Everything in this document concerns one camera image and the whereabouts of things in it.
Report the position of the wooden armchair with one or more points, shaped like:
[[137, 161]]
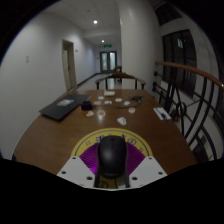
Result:
[[120, 75], [117, 68]]

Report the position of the round ceiling light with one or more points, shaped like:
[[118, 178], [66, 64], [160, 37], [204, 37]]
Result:
[[95, 22]]

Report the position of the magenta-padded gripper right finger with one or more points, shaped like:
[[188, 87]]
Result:
[[140, 165]]

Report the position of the closed black laptop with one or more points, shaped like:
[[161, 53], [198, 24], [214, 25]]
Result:
[[63, 107]]

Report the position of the small black box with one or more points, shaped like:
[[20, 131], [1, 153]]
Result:
[[86, 106]]

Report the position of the small white box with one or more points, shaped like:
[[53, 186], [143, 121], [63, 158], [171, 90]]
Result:
[[109, 93]]

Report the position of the dark framed window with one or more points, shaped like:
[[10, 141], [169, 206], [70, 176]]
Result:
[[180, 60]]

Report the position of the black computer mouse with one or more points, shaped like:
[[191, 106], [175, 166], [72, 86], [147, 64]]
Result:
[[112, 155]]

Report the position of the green exit sign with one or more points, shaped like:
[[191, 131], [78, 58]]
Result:
[[107, 45]]

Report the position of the small beige card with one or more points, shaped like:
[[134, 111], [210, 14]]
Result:
[[90, 113]]

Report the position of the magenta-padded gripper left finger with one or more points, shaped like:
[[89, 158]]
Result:
[[85, 163]]

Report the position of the small orange white card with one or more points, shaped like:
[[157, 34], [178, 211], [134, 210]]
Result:
[[101, 113]]

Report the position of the round yellow printed mouse pad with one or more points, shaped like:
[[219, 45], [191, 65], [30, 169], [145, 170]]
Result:
[[86, 141]]

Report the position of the black railing with wooden handrail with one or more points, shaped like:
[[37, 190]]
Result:
[[186, 68]]

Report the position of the open side door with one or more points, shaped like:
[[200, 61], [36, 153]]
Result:
[[69, 65]]

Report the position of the small pink white card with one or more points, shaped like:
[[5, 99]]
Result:
[[132, 110]]

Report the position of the white notepad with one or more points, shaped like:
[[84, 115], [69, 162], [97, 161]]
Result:
[[161, 113]]

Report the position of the glass double door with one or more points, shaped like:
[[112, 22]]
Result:
[[108, 62]]

